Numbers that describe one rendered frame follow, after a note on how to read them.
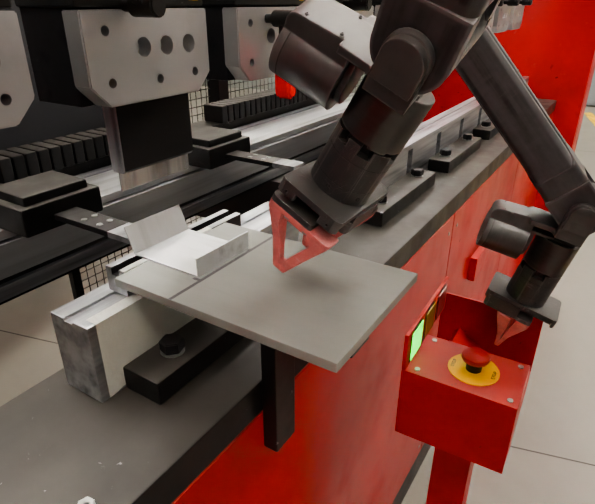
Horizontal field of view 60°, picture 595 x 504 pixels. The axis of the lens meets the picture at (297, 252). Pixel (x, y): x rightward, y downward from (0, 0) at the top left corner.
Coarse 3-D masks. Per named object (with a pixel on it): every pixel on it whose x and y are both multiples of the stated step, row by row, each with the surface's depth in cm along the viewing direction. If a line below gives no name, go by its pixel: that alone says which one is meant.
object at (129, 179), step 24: (120, 120) 50; (144, 120) 53; (168, 120) 56; (120, 144) 51; (144, 144) 54; (168, 144) 57; (192, 144) 60; (120, 168) 53; (144, 168) 56; (168, 168) 59
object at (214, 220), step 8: (208, 216) 69; (216, 216) 69; (224, 216) 71; (232, 216) 69; (240, 216) 70; (192, 224) 66; (200, 224) 67; (208, 224) 68; (216, 224) 66; (240, 224) 71; (128, 256) 58; (136, 256) 59; (112, 264) 56; (120, 264) 57; (128, 264) 58; (112, 272) 56; (120, 272) 55; (112, 280) 57; (112, 288) 57; (120, 288) 56
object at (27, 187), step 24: (0, 192) 68; (24, 192) 67; (48, 192) 68; (72, 192) 71; (96, 192) 73; (0, 216) 68; (24, 216) 65; (48, 216) 68; (72, 216) 68; (96, 216) 68; (120, 240) 62
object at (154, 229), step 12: (156, 216) 61; (168, 216) 62; (180, 216) 64; (132, 228) 58; (144, 228) 60; (156, 228) 61; (168, 228) 62; (180, 228) 64; (132, 240) 58; (144, 240) 59; (156, 240) 61
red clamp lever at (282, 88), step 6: (276, 12) 59; (282, 12) 58; (288, 12) 58; (264, 18) 60; (270, 18) 59; (276, 18) 59; (282, 18) 58; (276, 24) 59; (282, 24) 59; (276, 78) 62; (276, 84) 62; (282, 84) 61; (288, 84) 61; (276, 90) 62; (282, 90) 62; (288, 90) 62; (294, 90) 62; (282, 96) 62; (288, 96) 62
